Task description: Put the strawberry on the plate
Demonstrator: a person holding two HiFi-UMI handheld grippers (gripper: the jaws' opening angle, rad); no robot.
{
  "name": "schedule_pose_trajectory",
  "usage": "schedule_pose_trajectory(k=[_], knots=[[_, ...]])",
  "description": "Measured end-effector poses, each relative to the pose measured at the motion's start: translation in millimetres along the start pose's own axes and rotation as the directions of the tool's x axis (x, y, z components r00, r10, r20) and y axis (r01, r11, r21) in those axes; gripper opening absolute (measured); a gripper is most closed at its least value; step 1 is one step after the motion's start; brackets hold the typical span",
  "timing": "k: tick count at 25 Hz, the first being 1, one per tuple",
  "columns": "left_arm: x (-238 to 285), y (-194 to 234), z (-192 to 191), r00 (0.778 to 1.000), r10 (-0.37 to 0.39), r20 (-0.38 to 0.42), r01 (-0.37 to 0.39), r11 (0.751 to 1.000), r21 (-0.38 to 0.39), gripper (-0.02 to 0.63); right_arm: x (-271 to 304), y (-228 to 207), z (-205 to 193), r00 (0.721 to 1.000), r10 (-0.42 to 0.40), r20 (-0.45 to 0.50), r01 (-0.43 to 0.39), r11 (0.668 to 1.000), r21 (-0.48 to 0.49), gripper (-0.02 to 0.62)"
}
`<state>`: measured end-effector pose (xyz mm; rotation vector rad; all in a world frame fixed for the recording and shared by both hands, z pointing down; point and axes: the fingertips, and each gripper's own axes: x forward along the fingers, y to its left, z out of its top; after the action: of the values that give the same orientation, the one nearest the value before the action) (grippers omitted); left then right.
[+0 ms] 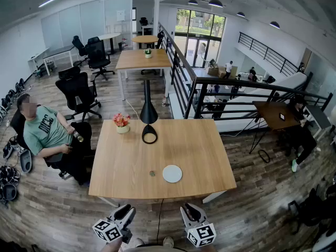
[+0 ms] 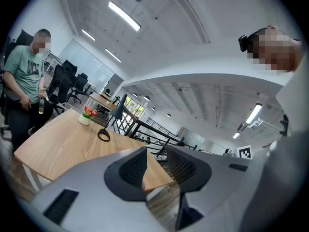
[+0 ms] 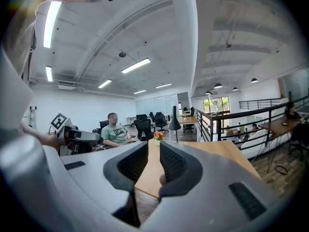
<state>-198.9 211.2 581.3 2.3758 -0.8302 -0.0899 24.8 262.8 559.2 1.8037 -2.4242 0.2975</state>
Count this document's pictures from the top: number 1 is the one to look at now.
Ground small white round plate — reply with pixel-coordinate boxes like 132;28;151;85
162;164;183;184

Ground white floor cable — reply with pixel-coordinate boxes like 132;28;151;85
99;98;140;120

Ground round wooden table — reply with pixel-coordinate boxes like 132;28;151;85
131;35;160;49

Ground black power cable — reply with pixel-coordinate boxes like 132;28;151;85
156;198;165;243

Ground cardboard boxes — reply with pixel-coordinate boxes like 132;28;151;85
207;65;238;78

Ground grey top white bench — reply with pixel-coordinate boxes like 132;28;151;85
304;105;332;141

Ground wooden table with white legs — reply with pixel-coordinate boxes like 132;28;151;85
115;48;173;101

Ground low wheeled cart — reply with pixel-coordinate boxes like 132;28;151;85
35;61;57;78

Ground grey desk with white legs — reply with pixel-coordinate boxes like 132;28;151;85
43;45;76;76

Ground person's beige shirt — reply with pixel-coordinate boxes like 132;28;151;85
123;245;190;252

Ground pile of tangled headset gear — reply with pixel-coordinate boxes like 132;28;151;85
0;135;34;207

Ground row of black headsets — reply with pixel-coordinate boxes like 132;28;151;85
0;78;26;123

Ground tall black vase lamp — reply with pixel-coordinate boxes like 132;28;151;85
139;79;159;144

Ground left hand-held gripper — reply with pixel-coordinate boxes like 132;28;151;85
92;204;137;244

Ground glass entrance doors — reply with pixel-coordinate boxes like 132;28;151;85
174;8;226;68

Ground small dark wooden table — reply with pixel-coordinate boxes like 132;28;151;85
249;100;301;154

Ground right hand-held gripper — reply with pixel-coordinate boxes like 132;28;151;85
180;203;216;248

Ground person's left forearm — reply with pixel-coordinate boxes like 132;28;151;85
101;237;124;252

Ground black balcony railing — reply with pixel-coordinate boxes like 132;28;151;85
238;31;299;77

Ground long ceiling strip light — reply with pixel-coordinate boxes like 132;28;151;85
38;0;67;8

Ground black cable loop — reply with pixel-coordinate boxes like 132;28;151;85
258;149;271;164

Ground pink flowers in cream pot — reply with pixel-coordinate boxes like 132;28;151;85
112;112;131;134

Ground black metal railing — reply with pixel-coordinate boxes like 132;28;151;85
157;22;333;120

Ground round white table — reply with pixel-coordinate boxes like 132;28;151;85
97;32;121;55

